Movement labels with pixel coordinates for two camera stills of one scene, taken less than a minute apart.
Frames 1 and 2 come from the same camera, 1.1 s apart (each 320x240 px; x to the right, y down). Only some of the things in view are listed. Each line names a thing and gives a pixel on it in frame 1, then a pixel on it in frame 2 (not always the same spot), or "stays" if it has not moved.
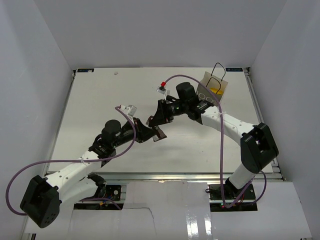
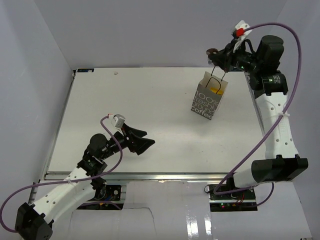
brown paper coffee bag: [216, 85] stays
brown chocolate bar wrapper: [160, 135] to [209, 51]
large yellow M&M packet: [216, 91] stays
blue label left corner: [85, 70] stays
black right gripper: [162, 114] to [224, 58]
